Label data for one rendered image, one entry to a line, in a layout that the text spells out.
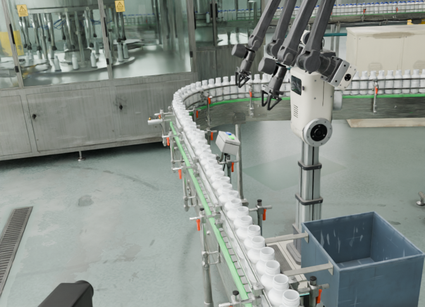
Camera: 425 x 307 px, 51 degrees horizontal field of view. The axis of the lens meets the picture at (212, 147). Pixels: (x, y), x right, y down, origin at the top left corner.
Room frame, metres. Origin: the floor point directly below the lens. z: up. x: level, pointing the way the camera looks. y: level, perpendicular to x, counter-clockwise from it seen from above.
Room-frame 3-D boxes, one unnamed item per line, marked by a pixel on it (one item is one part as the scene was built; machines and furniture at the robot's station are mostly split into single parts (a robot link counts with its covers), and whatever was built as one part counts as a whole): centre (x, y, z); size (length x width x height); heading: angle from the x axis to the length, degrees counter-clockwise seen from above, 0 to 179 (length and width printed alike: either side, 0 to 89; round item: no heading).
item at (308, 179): (2.28, -0.54, 0.66); 0.11 x 0.11 x 0.40; 11
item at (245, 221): (1.16, -0.09, 1.08); 0.06 x 0.06 x 0.17
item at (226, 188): (1.40, -0.04, 1.08); 0.06 x 0.06 x 0.17
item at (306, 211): (2.28, -0.54, 0.45); 0.13 x 0.13 x 0.40; 11
